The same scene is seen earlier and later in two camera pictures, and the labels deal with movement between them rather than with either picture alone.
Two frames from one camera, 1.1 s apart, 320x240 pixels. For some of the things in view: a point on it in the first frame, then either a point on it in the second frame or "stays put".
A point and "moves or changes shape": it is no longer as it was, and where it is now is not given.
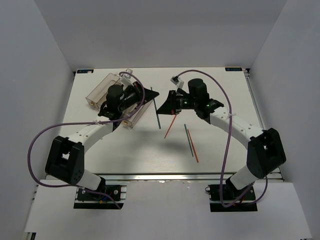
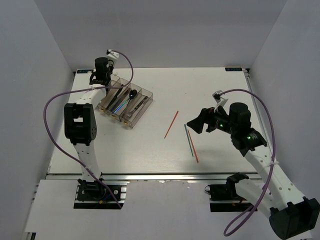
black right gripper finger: x=169 y=107 -> x=197 y=124
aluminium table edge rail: x=171 y=177 stays put
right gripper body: x=185 y=102 -> x=216 y=120
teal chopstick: x=186 y=131 stays put
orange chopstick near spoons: x=171 y=126 stays put
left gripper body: x=133 y=96 -> x=110 y=69
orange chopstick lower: x=193 y=146 stays put
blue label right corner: x=233 y=69 stays put
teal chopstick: x=156 y=112 moves or changes shape
